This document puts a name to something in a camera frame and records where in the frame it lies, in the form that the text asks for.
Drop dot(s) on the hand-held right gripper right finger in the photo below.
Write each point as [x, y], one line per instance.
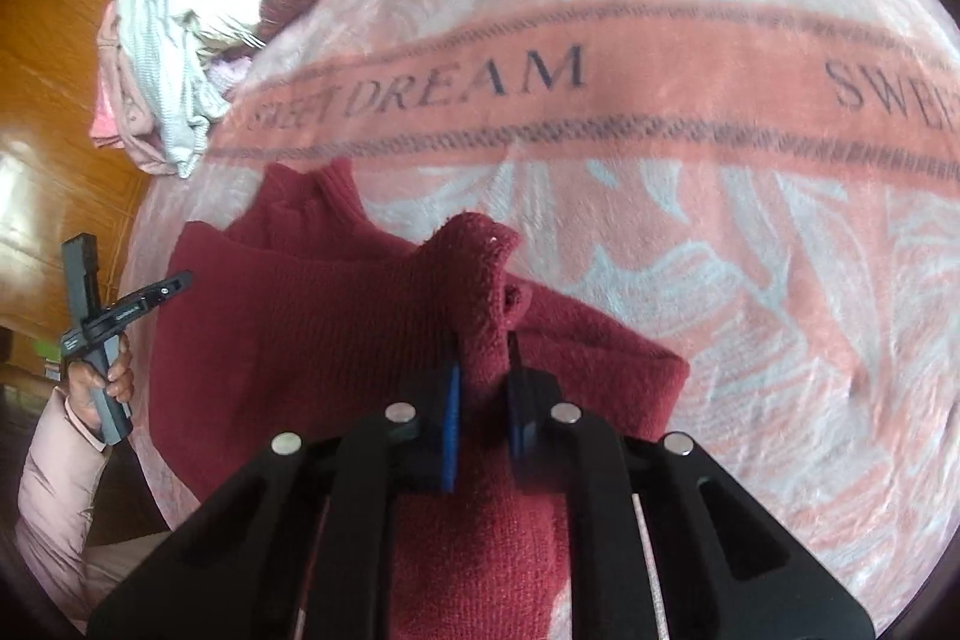
[517, 430]

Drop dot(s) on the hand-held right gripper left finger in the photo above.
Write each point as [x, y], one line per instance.
[450, 430]

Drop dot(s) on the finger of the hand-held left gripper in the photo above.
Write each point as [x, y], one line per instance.
[154, 299]

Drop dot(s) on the dark red knit sweater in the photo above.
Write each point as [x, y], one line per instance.
[300, 310]

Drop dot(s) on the person's left forearm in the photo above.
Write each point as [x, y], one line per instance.
[52, 497]

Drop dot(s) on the person's left hand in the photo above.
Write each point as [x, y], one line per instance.
[120, 377]

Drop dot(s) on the pink garment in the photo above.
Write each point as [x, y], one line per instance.
[120, 108]

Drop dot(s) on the wooden wardrobe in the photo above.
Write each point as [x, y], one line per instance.
[52, 85]

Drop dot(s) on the light blue ribbed garment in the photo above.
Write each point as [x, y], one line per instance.
[161, 33]

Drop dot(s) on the pink printed blanket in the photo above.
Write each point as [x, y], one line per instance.
[675, 160]

